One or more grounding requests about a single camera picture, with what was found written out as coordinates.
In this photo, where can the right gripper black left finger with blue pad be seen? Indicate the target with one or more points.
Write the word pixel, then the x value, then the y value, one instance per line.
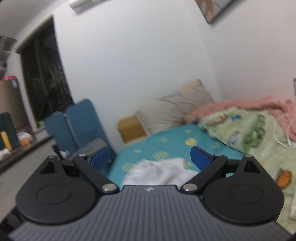
pixel 62 191

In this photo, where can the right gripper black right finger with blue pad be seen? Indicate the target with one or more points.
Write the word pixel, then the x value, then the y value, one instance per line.
pixel 235 191

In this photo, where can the white t-shirt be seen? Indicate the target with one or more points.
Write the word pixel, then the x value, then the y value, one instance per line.
pixel 161 172

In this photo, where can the blue folding chair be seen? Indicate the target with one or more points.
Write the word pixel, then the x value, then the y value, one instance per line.
pixel 79 131

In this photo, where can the dark desk top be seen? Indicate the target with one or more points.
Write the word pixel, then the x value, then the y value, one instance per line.
pixel 21 152

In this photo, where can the green cartoon fleece blanket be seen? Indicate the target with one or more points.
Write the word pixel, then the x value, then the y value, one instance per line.
pixel 257 132

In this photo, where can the teal patterned bed sheet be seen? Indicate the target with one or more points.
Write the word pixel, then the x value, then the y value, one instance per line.
pixel 173 143

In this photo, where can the pink fluffy blanket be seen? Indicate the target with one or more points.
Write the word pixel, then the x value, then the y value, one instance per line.
pixel 275 107

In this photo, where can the yellow wooden headboard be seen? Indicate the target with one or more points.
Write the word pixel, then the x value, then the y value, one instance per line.
pixel 130 129

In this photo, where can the brown cardboard box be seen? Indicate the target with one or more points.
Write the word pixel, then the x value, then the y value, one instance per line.
pixel 12 103

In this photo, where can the grey beige pillow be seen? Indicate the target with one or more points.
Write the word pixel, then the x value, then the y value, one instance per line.
pixel 169 111

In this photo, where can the dark window with grille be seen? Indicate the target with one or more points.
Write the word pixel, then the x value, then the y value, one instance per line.
pixel 43 73

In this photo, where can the white air conditioner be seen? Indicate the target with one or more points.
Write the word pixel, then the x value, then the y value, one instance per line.
pixel 81 5

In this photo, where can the framed wall picture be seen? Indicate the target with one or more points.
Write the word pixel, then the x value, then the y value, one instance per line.
pixel 214 10

